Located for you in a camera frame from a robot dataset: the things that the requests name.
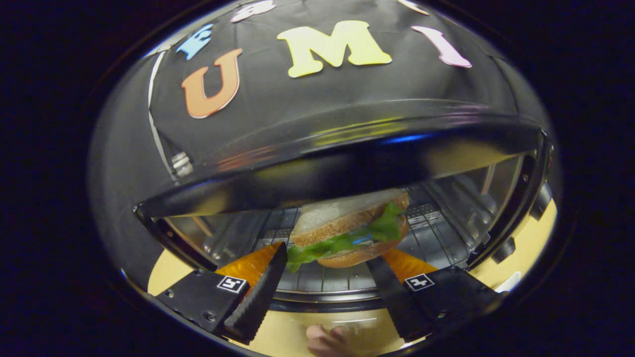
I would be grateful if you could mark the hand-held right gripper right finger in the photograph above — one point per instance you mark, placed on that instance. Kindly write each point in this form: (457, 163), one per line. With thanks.
(397, 307)

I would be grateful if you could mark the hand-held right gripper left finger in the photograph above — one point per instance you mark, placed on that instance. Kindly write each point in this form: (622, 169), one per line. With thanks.
(258, 297)

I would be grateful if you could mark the lettuce sandwich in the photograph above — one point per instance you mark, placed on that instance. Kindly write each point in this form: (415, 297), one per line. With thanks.
(347, 223)

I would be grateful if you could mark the black electric oven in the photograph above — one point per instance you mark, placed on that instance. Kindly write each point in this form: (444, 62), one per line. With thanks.
(347, 163)

